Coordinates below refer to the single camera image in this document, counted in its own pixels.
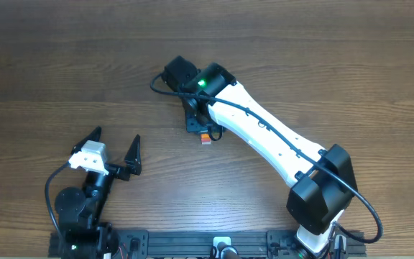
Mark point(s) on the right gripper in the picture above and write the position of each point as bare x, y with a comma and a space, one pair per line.
198, 124

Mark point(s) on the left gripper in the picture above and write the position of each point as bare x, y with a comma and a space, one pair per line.
119, 172

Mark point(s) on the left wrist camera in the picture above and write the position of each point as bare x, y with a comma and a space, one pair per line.
88, 156

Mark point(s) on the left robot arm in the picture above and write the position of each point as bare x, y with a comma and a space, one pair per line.
69, 203

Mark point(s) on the mounting rail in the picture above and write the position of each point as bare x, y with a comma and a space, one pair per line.
178, 244

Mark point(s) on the orange cube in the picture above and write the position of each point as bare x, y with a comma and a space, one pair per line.
205, 136

